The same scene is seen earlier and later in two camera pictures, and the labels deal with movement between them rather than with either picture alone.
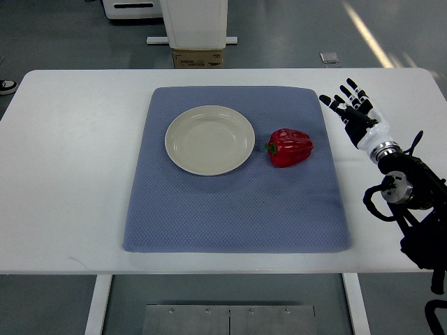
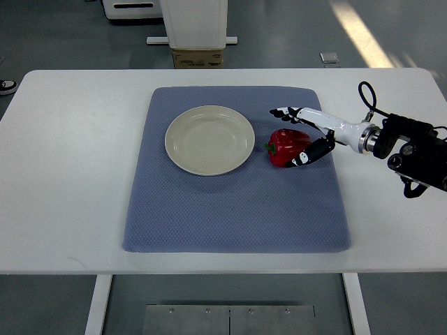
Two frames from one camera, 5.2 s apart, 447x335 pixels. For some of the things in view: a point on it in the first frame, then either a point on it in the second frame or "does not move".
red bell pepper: [288, 147] does not move
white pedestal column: [195, 24] does not move
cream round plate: [209, 140] does not move
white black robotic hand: [364, 126] → [361, 137]
